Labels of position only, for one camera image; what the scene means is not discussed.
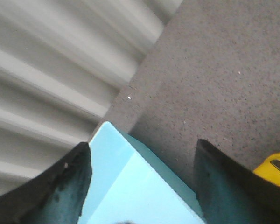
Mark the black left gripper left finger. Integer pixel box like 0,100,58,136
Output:
0,142,92,224

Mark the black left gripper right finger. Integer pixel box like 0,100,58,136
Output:
194,139,280,224

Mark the yellow toy beetle car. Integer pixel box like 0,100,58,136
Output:
253,152,280,187

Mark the light blue box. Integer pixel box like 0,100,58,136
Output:
78,121,205,224

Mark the grey pleated curtain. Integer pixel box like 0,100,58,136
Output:
0,0,181,196

